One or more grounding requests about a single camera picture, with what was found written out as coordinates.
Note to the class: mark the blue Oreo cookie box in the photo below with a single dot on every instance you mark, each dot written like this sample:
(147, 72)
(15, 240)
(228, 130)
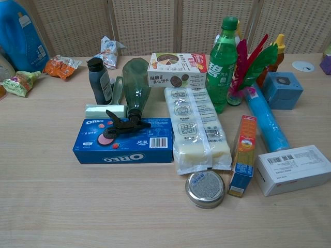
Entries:
(124, 144)

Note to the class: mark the white chocolate biscuit box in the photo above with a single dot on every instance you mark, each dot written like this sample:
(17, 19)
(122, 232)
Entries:
(178, 71)

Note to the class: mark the orange blue spaghetti box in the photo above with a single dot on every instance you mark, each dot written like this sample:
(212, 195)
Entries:
(243, 155)

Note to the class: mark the blue cube box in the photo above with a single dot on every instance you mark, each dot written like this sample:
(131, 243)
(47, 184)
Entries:
(282, 90)

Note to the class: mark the white cardboard box barcode label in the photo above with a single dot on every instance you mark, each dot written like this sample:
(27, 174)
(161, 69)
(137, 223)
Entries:
(292, 170)

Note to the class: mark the purple block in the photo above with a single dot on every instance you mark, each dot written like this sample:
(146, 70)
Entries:
(325, 64)

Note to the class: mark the white sponge multipack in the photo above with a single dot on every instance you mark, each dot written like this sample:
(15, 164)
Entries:
(196, 129)

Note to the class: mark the green spray bottle black trigger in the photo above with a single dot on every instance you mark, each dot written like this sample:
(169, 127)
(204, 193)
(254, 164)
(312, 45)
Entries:
(135, 85)

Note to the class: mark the round silver tin can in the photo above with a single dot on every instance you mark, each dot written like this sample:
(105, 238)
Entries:
(205, 188)

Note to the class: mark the green Sprite soda bottle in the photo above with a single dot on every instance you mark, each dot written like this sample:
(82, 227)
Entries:
(222, 69)

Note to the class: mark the dark grey flip-cap bottle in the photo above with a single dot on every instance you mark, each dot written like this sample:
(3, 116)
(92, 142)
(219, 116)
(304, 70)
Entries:
(97, 82)

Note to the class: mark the white crumpled snack bag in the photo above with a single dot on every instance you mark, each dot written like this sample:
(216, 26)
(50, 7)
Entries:
(108, 55)

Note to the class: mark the wooden lattice folding screen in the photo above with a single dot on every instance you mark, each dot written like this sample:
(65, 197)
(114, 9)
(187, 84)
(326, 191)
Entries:
(165, 25)

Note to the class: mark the colourful feather shuttlecock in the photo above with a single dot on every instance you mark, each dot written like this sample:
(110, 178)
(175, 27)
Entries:
(248, 67)

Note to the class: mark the blue rolled bag pack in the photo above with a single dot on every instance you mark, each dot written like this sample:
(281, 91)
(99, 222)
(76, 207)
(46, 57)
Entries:
(266, 121)

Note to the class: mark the orange snack packet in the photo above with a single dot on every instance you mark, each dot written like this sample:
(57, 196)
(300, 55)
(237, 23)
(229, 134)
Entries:
(60, 67)

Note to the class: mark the honey bottle yellow cap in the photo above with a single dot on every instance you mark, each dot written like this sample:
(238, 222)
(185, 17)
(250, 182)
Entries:
(278, 55)

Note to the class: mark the green yellow snack packet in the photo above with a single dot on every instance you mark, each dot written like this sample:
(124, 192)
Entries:
(20, 82)

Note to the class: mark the orange jar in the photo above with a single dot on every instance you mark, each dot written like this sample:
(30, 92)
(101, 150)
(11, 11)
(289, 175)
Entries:
(2, 92)

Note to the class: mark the large blue detergent bottle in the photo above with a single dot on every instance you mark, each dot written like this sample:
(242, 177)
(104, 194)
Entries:
(20, 38)

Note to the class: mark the beige plastic bottle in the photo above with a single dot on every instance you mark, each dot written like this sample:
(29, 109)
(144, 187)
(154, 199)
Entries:
(5, 68)

